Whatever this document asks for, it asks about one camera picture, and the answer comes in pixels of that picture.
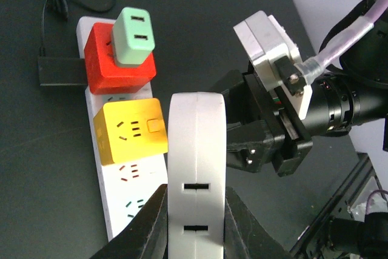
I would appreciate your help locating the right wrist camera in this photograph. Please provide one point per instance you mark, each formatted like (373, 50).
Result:
(266, 41)

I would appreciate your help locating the green white plug adapter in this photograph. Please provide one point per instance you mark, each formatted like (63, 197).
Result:
(132, 37)

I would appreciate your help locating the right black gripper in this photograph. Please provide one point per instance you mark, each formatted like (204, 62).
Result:
(261, 128)

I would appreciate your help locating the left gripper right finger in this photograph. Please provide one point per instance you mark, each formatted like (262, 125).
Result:
(244, 237)

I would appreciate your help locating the white long power strip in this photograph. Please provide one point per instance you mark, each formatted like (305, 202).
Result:
(124, 187)

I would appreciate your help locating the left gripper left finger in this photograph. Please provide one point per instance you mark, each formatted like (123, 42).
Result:
(146, 235)

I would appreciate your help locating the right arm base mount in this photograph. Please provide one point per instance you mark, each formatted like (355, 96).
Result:
(353, 223)

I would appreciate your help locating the yellow cube socket adapter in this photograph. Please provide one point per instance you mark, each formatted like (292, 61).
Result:
(129, 130)

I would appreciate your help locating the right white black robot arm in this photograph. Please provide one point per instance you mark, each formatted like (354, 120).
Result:
(348, 76)

